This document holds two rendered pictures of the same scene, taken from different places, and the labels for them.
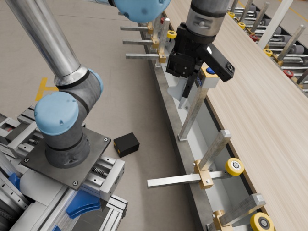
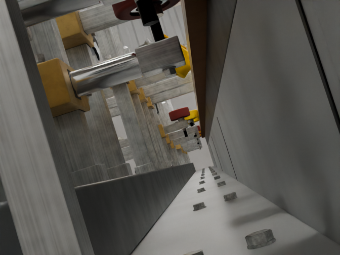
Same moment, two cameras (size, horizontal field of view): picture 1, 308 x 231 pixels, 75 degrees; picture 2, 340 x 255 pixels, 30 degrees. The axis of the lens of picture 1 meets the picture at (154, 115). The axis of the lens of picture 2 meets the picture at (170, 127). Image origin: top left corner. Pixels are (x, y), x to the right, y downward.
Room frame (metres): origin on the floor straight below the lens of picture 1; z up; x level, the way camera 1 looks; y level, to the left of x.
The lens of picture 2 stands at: (-2.25, -1.46, 0.69)
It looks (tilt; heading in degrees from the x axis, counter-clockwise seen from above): 4 degrees up; 22
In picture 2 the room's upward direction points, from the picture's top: 18 degrees counter-clockwise
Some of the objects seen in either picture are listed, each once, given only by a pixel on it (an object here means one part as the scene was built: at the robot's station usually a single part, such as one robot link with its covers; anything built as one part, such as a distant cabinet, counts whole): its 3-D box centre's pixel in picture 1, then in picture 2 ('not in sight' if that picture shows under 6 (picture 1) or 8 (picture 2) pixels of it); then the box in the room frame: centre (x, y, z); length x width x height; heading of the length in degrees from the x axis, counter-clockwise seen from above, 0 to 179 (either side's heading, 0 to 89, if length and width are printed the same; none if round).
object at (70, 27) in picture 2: not in sight; (70, 31); (-1.38, -0.99, 0.95); 0.14 x 0.06 x 0.05; 20
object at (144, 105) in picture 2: not in sight; (145, 119); (-0.42, -0.64, 0.87); 0.04 x 0.04 x 0.48; 20
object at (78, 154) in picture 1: (66, 141); not in sight; (0.35, 0.28, 1.09); 0.15 x 0.15 x 0.10
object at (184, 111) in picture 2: not in sight; (182, 122); (0.05, -0.57, 0.85); 0.08 x 0.08 x 0.11
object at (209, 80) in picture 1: (207, 78); not in sight; (0.76, -0.20, 1.18); 0.07 x 0.07 x 0.08; 20
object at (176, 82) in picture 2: not in sight; (126, 97); (-0.47, -0.62, 0.95); 0.50 x 0.04 x 0.04; 110
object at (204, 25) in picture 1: (204, 21); not in sight; (0.45, -0.06, 1.54); 0.08 x 0.08 x 0.05
